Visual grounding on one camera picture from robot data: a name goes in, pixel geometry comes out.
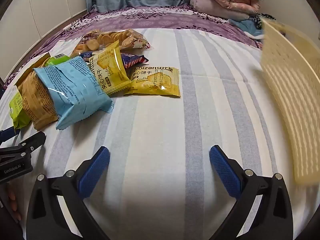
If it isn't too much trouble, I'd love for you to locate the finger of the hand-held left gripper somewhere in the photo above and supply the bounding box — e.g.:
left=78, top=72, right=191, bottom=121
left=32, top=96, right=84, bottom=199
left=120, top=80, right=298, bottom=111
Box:
left=0, top=131, right=47, bottom=159
left=0, top=127, right=16, bottom=143

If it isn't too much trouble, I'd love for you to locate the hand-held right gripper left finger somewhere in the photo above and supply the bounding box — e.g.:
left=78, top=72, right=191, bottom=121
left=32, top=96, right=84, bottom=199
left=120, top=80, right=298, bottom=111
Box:
left=26, top=146, right=111, bottom=240

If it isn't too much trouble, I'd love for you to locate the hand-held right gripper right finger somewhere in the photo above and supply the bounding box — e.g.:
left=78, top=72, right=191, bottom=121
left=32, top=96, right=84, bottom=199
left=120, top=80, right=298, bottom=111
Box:
left=209, top=145, right=293, bottom=240

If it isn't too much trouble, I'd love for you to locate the lime green snack packet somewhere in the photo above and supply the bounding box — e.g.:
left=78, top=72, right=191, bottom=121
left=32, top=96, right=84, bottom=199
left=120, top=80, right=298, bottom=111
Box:
left=9, top=90, right=32, bottom=135

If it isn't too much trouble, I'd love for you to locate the tan snack packet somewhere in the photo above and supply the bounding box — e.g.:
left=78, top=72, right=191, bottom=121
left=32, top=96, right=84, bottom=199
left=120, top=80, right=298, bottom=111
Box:
left=15, top=52, right=60, bottom=131

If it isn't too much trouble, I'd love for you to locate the light blue snack packet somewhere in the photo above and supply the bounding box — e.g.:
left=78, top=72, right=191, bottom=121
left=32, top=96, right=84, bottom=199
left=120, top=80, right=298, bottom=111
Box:
left=33, top=56, right=115, bottom=130

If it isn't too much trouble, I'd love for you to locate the green wavy print snack packet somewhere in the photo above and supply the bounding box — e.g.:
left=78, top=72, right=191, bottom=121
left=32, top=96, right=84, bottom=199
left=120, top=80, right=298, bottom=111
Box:
left=46, top=54, right=72, bottom=67

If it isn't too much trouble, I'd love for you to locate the yellow snack packet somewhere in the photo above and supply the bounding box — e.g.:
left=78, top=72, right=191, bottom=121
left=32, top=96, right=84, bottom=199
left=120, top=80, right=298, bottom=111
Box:
left=89, top=41, right=131, bottom=96
left=124, top=66, right=181, bottom=98

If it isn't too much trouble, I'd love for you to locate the cream perforated plastic basket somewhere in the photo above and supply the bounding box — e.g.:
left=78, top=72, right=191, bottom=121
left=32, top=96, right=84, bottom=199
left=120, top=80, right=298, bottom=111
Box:
left=259, top=17, right=320, bottom=186

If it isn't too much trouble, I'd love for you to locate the blue striped cracker pack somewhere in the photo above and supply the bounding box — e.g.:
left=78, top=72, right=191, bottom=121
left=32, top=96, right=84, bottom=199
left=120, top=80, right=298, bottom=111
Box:
left=79, top=51, right=148, bottom=69

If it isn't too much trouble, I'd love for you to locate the clear bag of round crackers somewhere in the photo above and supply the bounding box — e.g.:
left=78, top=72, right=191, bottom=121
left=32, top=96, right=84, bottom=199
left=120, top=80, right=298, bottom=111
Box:
left=71, top=28, right=152, bottom=57

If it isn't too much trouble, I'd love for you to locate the person's left hand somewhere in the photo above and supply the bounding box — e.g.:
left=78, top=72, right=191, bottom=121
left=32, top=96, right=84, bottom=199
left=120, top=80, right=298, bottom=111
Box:
left=7, top=182, right=23, bottom=222

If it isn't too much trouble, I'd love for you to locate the blue white striped sheet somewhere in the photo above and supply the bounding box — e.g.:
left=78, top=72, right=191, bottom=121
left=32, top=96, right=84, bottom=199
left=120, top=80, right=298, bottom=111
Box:
left=0, top=27, right=320, bottom=240

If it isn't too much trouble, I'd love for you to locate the white wardrobe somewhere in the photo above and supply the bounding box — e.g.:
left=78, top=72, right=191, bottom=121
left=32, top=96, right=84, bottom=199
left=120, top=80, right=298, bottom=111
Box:
left=0, top=0, right=88, bottom=45

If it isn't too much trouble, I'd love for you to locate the blue white towel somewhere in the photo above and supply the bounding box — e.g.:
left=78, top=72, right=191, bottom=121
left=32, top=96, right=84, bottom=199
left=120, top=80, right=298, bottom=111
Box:
left=229, top=17, right=265, bottom=39

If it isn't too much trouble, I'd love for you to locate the black white spotted cloth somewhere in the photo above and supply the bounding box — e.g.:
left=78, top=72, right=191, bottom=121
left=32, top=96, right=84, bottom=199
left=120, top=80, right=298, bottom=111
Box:
left=250, top=12, right=277, bottom=29

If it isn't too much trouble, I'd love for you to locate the purple floral bedsheet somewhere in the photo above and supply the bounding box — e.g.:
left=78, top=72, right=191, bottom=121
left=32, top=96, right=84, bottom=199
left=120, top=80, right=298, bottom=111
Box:
left=5, top=4, right=263, bottom=85

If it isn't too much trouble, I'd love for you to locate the lavender folded quilt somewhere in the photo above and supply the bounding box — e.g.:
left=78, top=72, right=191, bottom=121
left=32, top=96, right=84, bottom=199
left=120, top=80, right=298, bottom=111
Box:
left=190, top=0, right=250, bottom=20

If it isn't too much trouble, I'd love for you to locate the pink folded quilt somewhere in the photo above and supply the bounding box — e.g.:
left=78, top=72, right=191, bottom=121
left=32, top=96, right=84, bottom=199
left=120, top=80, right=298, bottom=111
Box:
left=212, top=0, right=260, bottom=14

